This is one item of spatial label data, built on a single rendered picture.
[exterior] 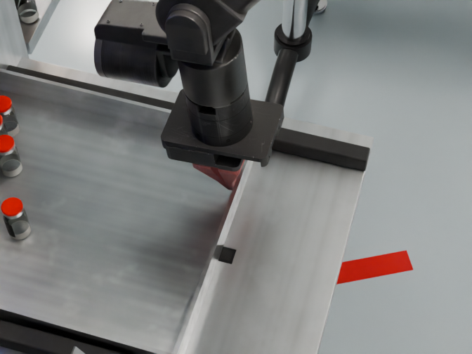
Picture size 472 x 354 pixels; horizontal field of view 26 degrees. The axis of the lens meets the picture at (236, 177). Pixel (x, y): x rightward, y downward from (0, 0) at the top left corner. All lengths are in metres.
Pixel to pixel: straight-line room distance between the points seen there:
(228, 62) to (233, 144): 0.10
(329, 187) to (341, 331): 0.92
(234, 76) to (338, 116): 1.36
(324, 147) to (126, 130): 0.21
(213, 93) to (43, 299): 0.27
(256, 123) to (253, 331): 0.19
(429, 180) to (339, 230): 1.13
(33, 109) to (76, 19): 1.30
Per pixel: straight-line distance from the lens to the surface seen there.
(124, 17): 0.87
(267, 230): 1.01
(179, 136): 0.94
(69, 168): 1.07
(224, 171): 0.94
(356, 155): 1.05
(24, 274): 1.01
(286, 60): 2.14
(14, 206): 0.99
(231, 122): 0.90
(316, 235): 1.01
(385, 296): 1.99
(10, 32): 1.13
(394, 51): 2.34
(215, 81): 0.86
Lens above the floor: 1.75
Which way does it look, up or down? 56 degrees down
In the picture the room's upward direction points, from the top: straight up
